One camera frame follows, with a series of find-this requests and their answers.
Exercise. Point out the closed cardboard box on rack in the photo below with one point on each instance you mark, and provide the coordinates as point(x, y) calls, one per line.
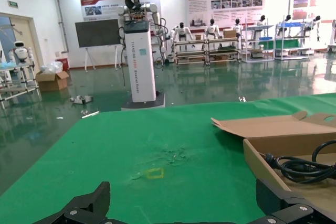
point(230, 33)

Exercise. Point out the green exit sign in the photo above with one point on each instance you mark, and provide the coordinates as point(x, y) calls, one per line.
point(13, 3)

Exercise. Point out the white black humanoid robot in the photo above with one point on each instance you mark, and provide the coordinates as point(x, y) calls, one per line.
point(237, 28)
point(288, 18)
point(317, 19)
point(261, 22)
point(181, 32)
point(212, 31)

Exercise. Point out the wall poster with red pictures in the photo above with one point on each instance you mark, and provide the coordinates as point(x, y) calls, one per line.
point(302, 3)

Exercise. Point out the blue plastic bin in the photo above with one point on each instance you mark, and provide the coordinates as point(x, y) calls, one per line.
point(265, 38)

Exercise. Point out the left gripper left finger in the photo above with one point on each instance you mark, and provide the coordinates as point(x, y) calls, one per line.
point(89, 205)

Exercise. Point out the beige door with frame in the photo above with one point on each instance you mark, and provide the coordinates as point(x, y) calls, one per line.
point(25, 28)

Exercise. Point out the green panel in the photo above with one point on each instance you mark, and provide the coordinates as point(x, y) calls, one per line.
point(291, 45)

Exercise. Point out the small white round-head robot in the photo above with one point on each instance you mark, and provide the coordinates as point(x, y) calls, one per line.
point(20, 52)

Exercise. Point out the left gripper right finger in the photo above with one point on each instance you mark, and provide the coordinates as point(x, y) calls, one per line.
point(283, 205)

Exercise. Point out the open cardboard box on floor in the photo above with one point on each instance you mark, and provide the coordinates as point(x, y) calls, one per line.
point(52, 85)

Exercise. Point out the grey junk on floor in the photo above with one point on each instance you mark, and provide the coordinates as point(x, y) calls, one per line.
point(81, 100)

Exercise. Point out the white rack with blue top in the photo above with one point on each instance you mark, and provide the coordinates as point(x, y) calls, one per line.
point(291, 24)

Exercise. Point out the grey wall conduit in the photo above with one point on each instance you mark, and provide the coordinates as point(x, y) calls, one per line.
point(60, 11)

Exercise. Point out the small shiny metal object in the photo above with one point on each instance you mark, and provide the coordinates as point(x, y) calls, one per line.
point(242, 99)

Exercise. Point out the cardboard box with torn edge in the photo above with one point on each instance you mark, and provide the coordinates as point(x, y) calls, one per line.
point(275, 129)

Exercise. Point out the green table cloth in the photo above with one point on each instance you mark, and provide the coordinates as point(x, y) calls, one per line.
point(131, 134)

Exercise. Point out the wall poster with robot photo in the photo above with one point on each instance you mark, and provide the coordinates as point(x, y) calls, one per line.
point(105, 6)

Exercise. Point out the white pipe rack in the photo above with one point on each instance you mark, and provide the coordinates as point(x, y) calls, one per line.
point(19, 94)

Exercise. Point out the red bin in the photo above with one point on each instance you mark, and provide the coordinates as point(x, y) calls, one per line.
point(64, 64)

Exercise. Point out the pipe rack with wooden shelves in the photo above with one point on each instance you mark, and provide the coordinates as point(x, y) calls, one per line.
point(223, 40)
point(189, 42)

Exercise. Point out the wide red white wall poster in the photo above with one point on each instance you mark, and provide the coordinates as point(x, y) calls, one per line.
point(199, 6)

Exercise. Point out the white metal shelf rack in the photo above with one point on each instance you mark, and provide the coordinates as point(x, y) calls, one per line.
point(258, 26)

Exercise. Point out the clear plastic bags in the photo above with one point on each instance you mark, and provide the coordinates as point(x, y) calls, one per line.
point(51, 68)

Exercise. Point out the dark screen on stand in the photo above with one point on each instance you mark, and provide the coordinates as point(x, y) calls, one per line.
point(95, 33)

